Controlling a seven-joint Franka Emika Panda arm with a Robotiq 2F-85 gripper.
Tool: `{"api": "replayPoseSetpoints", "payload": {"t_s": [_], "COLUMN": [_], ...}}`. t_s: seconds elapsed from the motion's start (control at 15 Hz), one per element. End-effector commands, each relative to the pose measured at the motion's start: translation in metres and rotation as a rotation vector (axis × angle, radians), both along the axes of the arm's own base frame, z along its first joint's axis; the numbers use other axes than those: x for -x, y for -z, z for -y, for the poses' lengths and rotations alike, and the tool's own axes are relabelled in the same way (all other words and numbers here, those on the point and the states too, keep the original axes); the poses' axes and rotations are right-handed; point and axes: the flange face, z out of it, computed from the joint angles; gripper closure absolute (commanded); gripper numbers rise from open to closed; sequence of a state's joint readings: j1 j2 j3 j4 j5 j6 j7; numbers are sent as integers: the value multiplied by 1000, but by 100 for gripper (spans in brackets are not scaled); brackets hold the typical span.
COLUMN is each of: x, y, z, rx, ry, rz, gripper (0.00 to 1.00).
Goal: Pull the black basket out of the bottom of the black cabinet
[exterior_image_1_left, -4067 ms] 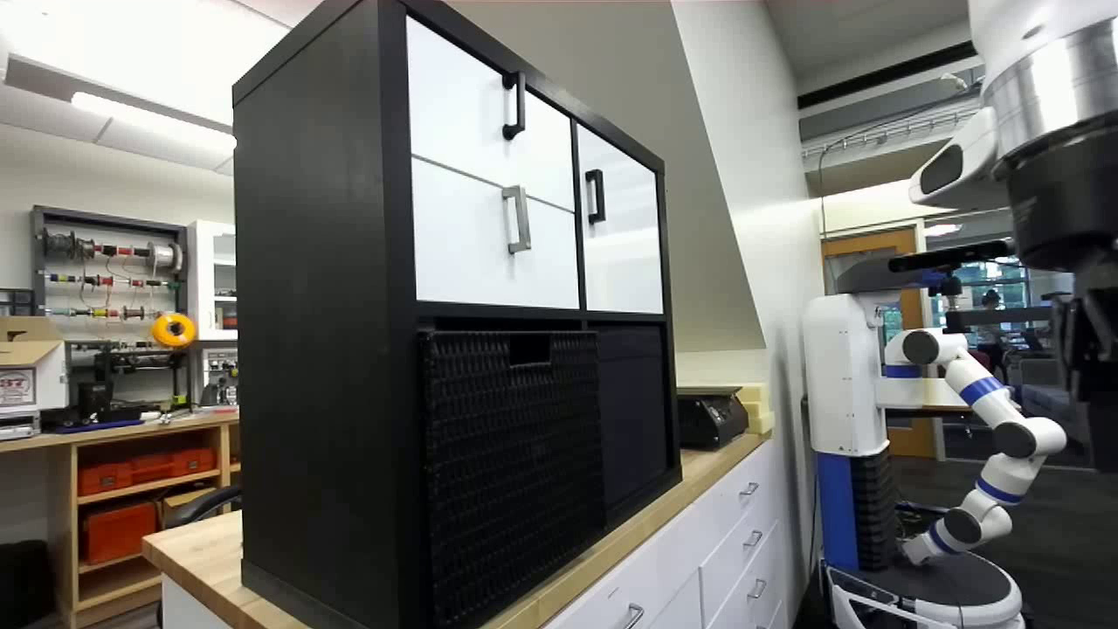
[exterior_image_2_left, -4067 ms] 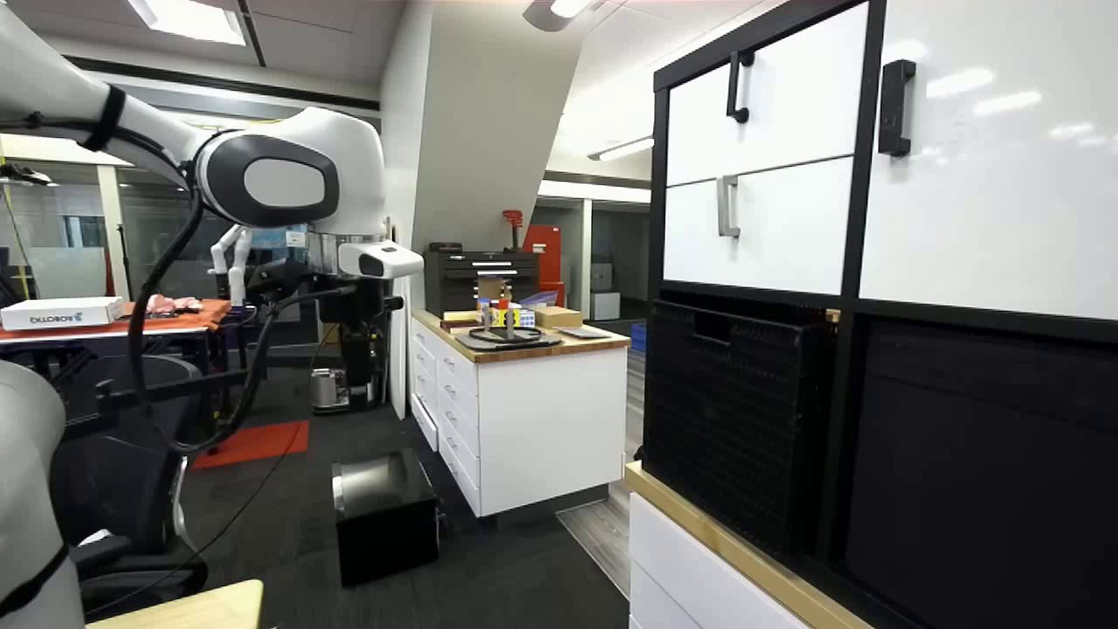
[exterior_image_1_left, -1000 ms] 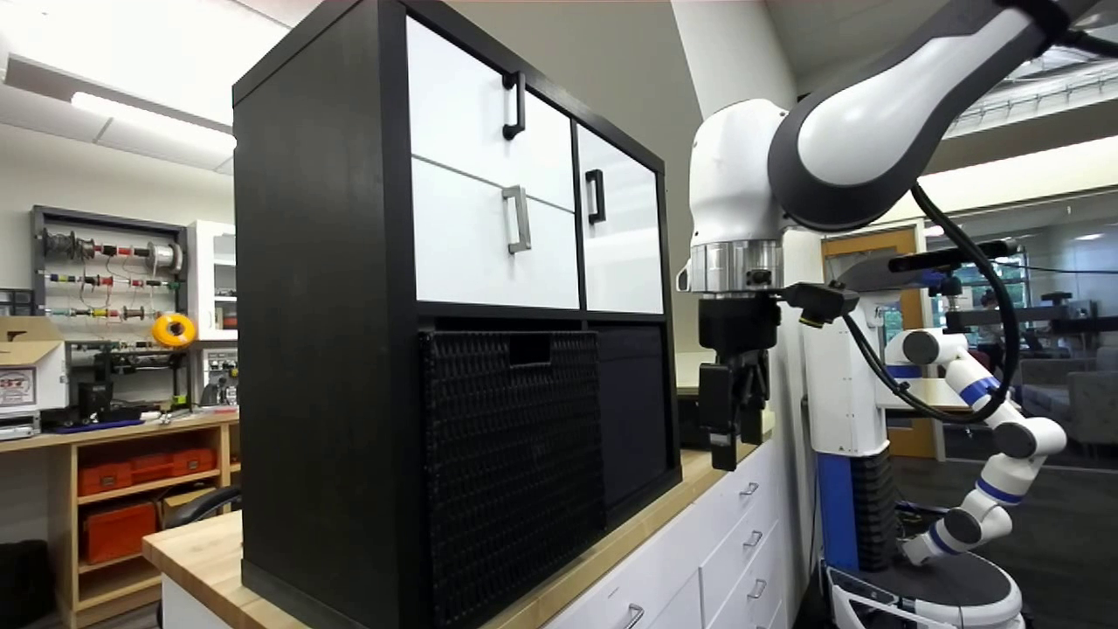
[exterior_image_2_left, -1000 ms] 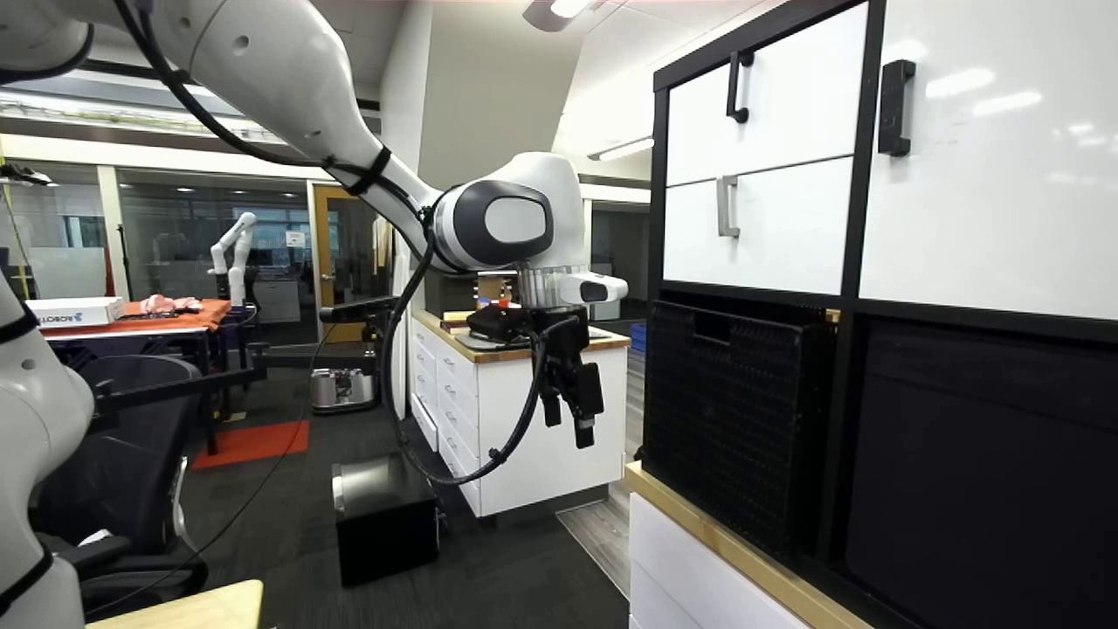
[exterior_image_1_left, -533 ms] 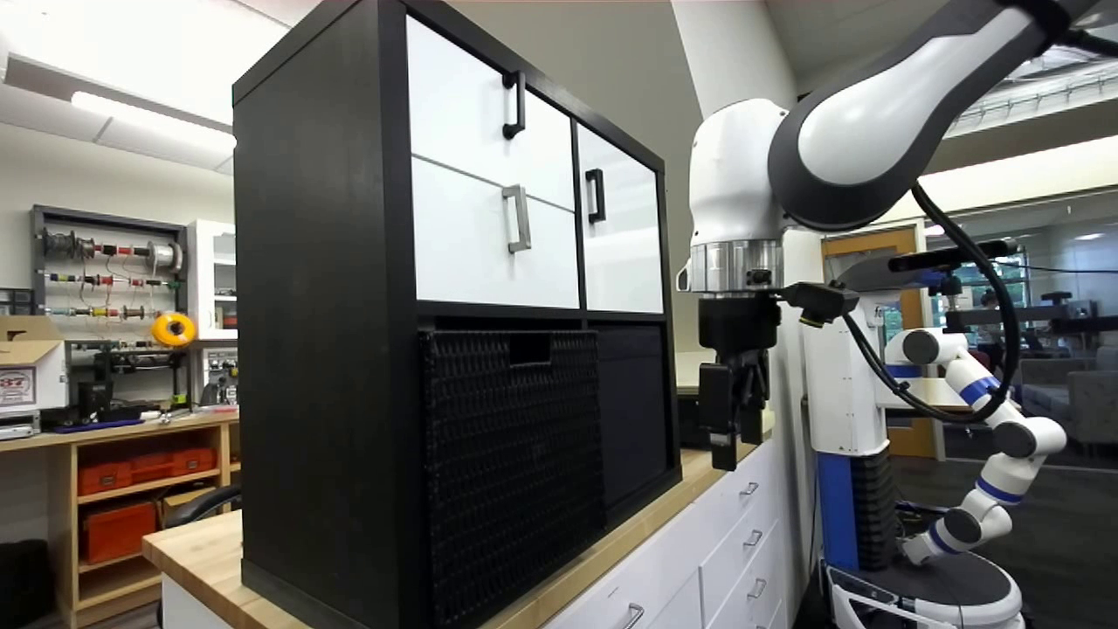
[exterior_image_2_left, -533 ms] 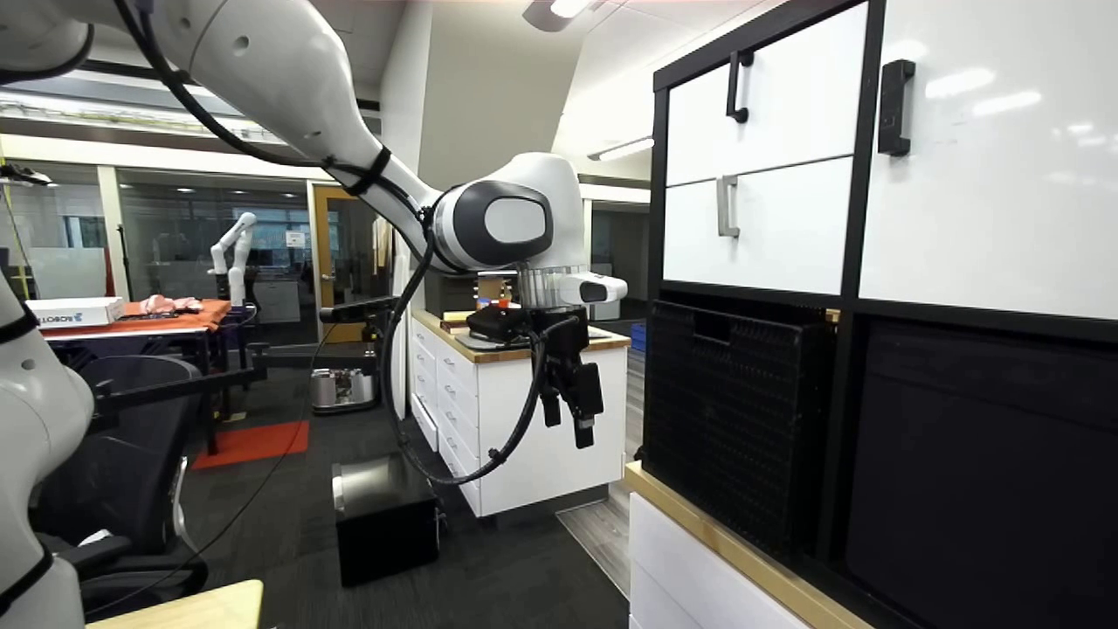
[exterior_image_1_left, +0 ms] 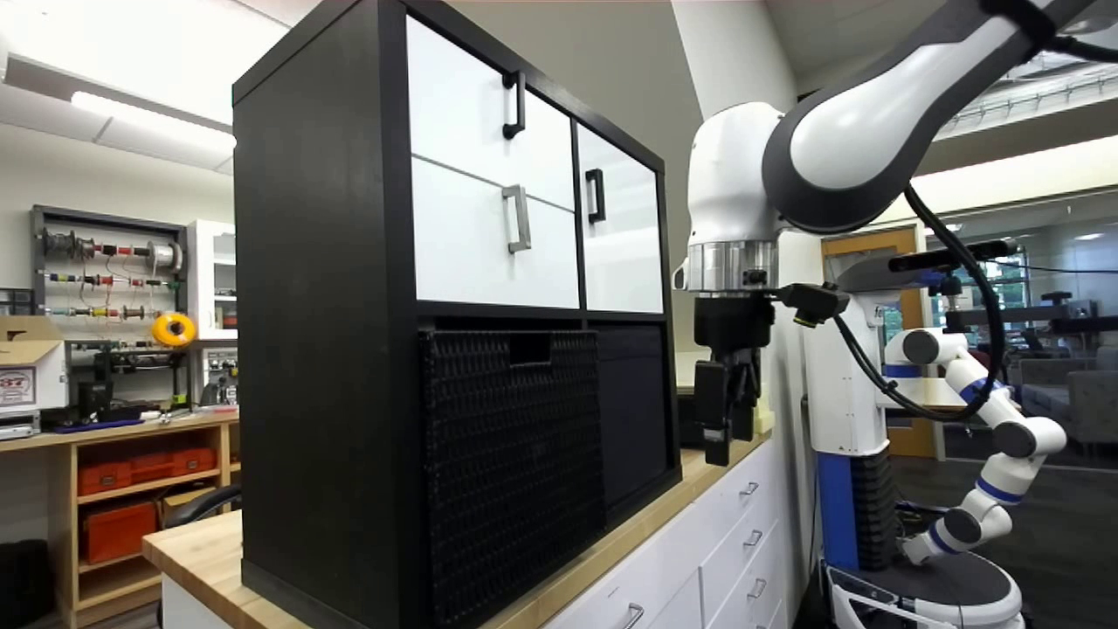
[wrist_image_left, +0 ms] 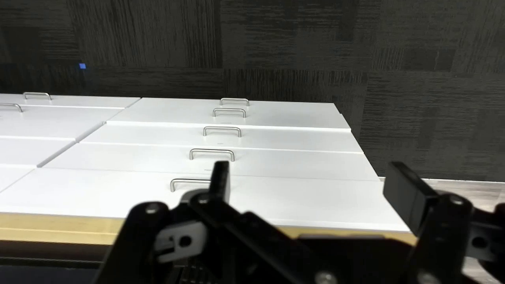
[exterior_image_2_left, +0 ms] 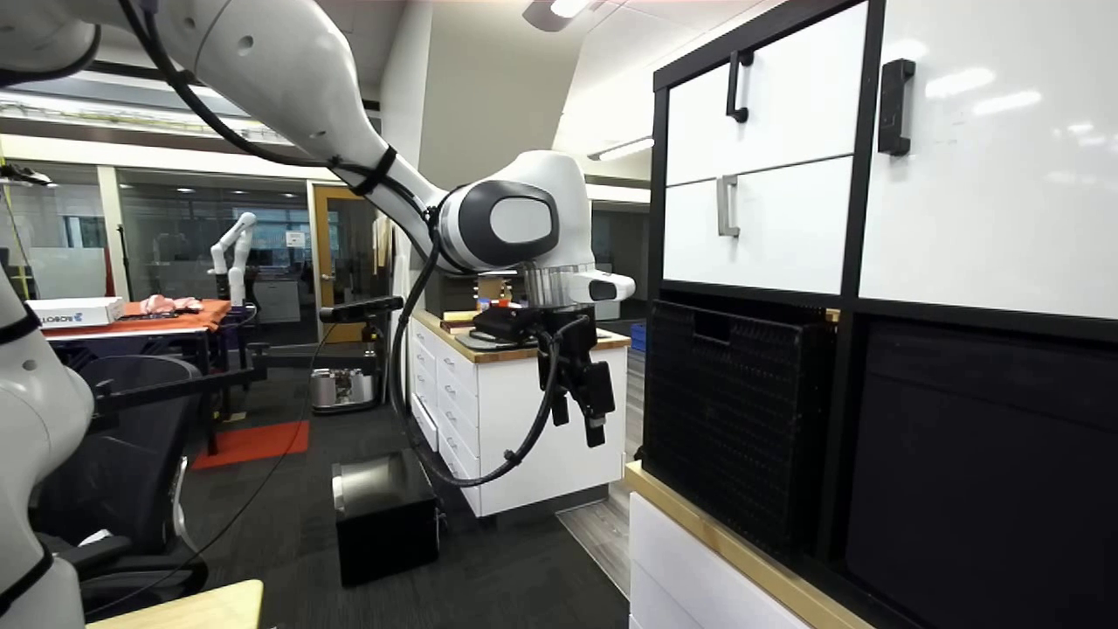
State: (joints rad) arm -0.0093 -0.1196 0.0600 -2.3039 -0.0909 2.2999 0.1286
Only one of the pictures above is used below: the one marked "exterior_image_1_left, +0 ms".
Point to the white cabinet door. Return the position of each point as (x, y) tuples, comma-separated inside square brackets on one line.
[(631, 263)]

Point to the white counter with wood top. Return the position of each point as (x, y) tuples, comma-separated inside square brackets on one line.
[(744, 537)]

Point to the large red storage bin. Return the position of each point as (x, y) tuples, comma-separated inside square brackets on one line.
[(116, 528)]

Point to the blue white mobile robot body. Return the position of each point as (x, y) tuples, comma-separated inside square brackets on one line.
[(842, 397)]

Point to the black woven basket with cutout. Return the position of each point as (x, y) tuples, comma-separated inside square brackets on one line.
[(502, 489)]

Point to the black bench machine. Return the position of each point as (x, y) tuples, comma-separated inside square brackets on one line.
[(122, 378)]

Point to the yellow spool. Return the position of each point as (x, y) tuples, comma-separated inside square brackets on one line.
[(175, 330)]

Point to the grey tool wall board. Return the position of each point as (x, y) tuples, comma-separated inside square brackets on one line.
[(106, 263)]

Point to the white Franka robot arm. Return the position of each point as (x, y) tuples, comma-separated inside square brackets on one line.
[(861, 118)]

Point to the black plain basket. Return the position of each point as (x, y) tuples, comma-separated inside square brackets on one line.
[(632, 419)]

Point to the black device on counter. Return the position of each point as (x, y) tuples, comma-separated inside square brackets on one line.
[(691, 419)]

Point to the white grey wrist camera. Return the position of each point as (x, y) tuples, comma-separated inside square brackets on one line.
[(687, 277)]

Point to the long red storage bin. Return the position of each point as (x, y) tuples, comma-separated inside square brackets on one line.
[(146, 468)]

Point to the wooden door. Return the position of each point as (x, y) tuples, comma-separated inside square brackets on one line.
[(868, 243)]

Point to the black and white cabinet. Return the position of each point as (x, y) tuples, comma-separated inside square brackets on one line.
[(316, 292)]

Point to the long white ceiling light fixture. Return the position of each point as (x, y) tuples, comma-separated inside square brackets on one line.
[(128, 122)]

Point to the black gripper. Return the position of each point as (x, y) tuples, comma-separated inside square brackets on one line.
[(736, 337)]

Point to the white box machine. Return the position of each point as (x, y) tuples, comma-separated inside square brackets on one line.
[(29, 384)]

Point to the white blue mobile robot arm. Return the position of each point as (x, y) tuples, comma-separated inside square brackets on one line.
[(1002, 431)]

